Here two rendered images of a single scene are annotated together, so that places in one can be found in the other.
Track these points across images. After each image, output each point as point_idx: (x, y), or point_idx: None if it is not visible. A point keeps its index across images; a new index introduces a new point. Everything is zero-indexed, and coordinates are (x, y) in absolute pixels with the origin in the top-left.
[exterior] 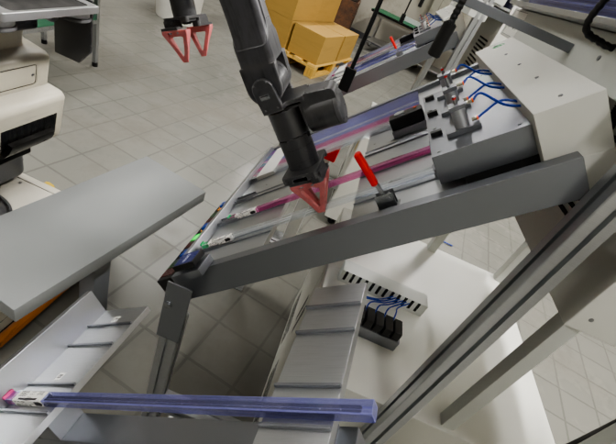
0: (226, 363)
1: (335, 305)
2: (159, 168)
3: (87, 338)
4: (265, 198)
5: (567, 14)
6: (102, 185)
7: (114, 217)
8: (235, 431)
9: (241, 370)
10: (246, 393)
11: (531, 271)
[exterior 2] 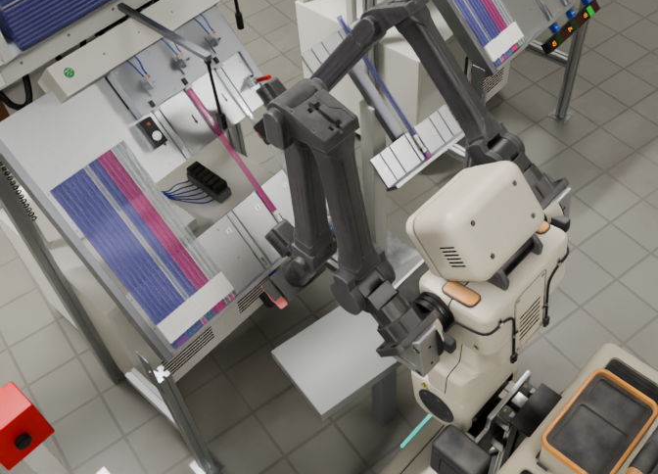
0: (263, 364)
1: (317, 57)
2: (311, 391)
3: (399, 169)
4: (258, 226)
5: None
6: (376, 357)
7: (370, 315)
8: (357, 73)
9: (253, 355)
10: (258, 334)
11: None
